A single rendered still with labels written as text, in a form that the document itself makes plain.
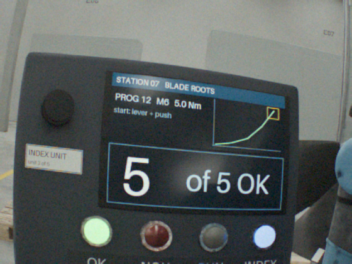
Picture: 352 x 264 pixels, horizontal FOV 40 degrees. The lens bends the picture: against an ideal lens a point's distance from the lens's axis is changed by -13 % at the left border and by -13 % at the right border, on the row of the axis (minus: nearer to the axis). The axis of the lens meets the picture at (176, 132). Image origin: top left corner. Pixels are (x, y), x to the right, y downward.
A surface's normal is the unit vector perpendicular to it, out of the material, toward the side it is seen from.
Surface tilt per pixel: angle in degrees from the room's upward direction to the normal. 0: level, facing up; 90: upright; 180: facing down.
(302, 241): 52
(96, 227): 71
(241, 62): 90
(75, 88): 75
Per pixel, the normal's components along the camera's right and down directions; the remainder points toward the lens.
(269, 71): -0.01, 0.07
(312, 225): -0.34, -0.61
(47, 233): 0.32, -0.15
